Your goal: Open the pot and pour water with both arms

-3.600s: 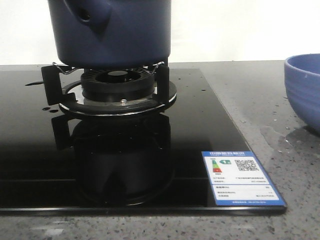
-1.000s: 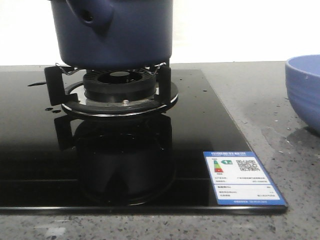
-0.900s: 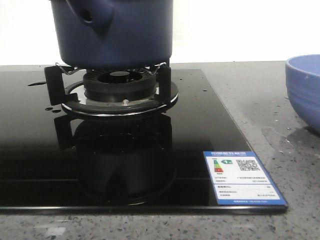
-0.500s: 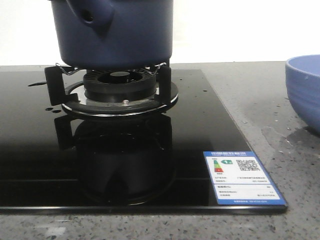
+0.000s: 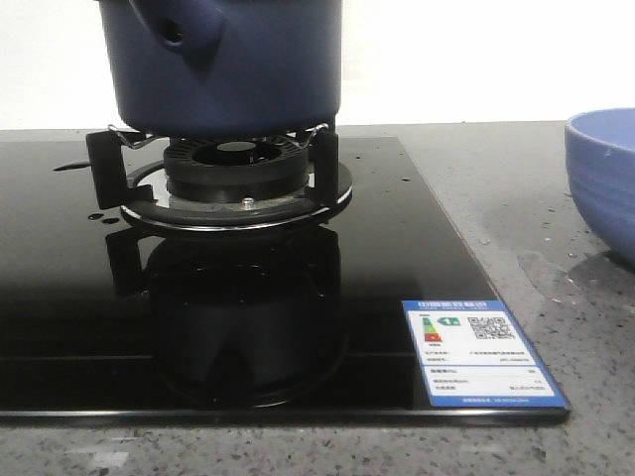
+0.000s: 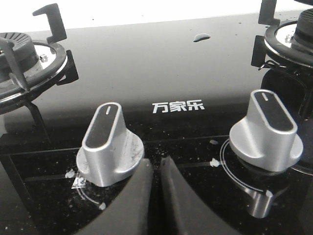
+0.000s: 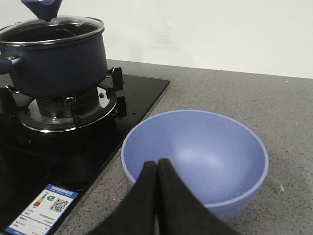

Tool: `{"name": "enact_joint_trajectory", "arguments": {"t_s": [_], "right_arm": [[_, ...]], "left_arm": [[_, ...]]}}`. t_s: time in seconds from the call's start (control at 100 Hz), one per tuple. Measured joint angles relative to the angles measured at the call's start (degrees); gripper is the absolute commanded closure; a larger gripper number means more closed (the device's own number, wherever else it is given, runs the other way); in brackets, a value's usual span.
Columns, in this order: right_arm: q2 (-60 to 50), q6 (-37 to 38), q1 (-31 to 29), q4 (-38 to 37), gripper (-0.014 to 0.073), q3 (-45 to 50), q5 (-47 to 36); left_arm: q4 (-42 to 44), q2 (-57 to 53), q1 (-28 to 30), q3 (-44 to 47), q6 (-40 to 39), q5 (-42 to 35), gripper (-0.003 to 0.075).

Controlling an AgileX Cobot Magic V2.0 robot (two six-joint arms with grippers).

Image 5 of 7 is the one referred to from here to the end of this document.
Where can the blue plastic bowl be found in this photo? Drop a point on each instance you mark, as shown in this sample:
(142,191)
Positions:
(600,166)

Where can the dark blue cooking pot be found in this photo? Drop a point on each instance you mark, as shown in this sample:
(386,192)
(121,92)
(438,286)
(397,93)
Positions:
(216,69)

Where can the black right pot support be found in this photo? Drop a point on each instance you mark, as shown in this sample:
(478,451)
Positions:
(109,171)

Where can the right gas burner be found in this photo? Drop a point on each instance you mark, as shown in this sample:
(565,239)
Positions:
(175,214)

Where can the blue energy label sticker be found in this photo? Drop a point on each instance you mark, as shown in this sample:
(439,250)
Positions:
(473,354)

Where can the black glass gas stove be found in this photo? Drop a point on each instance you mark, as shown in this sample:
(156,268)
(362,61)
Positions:
(102,323)

